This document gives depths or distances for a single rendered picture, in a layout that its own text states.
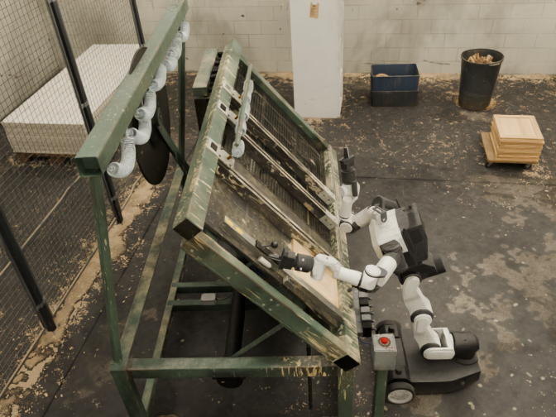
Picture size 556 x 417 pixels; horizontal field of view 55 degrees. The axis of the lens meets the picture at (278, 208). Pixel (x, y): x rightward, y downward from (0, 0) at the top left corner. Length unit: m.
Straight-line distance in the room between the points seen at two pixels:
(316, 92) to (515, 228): 2.95
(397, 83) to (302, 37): 1.42
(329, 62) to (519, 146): 2.37
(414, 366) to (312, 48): 4.08
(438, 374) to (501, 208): 2.25
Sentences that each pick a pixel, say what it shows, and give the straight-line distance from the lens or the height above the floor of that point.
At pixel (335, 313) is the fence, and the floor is 0.95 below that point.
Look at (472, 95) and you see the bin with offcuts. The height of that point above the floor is 0.21.
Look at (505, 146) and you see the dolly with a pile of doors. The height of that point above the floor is 0.30.
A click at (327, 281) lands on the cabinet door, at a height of 0.96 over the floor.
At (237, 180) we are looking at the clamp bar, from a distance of 2.92.
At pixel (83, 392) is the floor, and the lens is 4.26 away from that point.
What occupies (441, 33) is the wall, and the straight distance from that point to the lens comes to 8.05.
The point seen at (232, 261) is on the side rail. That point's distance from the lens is 2.49.
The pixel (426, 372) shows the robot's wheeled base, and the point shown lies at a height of 0.17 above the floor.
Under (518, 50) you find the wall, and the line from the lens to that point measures 8.31.
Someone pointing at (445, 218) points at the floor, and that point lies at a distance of 5.35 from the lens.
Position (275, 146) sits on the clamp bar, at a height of 1.41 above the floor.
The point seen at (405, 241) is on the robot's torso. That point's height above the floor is 1.33.
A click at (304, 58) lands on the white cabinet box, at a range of 6.68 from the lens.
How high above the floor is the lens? 3.27
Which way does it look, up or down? 37 degrees down
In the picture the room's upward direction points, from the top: 4 degrees counter-clockwise
